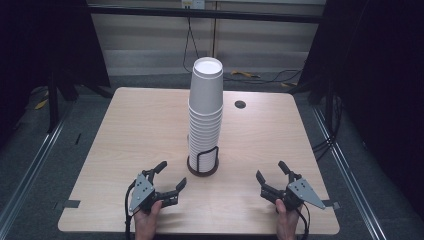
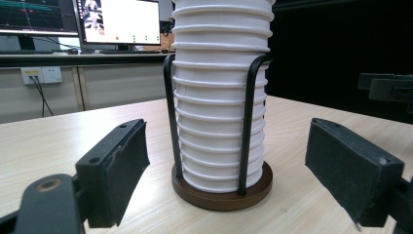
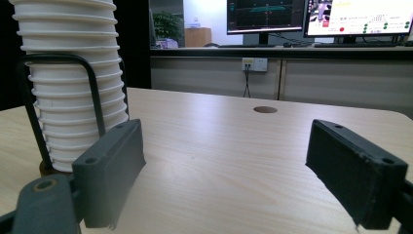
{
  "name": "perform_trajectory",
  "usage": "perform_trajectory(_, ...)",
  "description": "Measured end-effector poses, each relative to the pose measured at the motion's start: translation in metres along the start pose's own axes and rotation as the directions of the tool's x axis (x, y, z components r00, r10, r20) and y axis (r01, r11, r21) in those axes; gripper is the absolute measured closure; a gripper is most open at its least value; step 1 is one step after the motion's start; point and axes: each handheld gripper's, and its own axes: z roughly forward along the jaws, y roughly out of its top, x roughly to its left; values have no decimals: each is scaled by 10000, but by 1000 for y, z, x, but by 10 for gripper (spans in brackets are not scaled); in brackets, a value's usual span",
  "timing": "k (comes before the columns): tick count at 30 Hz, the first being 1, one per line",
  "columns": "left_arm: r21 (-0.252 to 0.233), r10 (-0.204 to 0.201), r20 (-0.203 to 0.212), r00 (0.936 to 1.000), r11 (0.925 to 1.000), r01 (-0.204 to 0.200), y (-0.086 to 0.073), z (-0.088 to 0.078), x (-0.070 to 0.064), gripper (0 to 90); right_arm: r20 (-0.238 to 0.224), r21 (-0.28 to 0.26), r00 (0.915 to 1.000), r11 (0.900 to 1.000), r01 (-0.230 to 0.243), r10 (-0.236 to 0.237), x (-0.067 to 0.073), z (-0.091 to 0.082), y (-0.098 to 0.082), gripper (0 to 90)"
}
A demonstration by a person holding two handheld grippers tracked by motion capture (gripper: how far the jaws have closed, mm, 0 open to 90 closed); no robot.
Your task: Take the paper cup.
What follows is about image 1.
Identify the left hand-held gripper cable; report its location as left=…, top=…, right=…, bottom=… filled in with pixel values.
left=124, top=181, right=138, bottom=240

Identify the black hanging cable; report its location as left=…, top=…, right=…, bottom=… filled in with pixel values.
left=182, top=16, right=201, bottom=74

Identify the person's right hand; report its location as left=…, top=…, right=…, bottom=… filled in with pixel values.
left=275, top=199, right=303, bottom=240

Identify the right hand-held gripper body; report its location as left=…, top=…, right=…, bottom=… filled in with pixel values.
left=278, top=178, right=326, bottom=211

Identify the metal floor rail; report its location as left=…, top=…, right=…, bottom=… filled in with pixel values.
left=310, top=105, right=388, bottom=240
left=0, top=111, right=69, bottom=232

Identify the black stand leg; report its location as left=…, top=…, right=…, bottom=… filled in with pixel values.
left=46, top=68, right=62, bottom=134

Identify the white wall socket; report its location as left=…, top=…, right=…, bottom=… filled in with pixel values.
left=181, top=0, right=206, bottom=10

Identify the black tape strip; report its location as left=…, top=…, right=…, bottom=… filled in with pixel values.
left=321, top=199, right=341, bottom=211
left=52, top=199, right=82, bottom=211

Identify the bundle of black cables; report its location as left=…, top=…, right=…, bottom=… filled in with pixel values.
left=311, top=94, right=345, bottom=162

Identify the black horizontal metal bar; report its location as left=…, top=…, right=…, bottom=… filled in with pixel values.
left=87, top=4, right=326, bottom=24

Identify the dark curtain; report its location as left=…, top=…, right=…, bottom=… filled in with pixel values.
left=0, top=0, right=112, bottom=149
left=297, top=0, right=424, bottom=219

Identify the black wire cup holder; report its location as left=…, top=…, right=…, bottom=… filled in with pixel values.
left=186, top=145, right=220, bottom=178

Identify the black floor cable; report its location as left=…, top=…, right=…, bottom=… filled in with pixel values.
left=222, top=68, right=304, bottom=85

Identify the person's left hand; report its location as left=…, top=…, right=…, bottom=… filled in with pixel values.
left=133, top=199, right=163, bottom=240

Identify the hand-held gripper cable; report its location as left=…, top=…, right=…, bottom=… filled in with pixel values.
left=296, top=203, right=312, bottom=240
left=124, top=181, right=138, bottom=240

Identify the stack of white cups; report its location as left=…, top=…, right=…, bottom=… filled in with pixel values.
left=187, top=105, right=224, bottom=174

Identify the right hand-held gripper cable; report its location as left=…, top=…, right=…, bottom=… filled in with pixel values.
left=296, top=203, right=312, bottom=240

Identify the yellow floor object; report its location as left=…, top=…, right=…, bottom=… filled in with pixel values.
left=230, top=69, right=261, bottom=80

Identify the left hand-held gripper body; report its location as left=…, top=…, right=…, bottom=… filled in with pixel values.
left=129, top=169, right=164, bottom=214

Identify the yellow floor scrap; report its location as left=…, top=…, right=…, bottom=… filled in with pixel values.
left=33, top=91, right=50, bottom=111

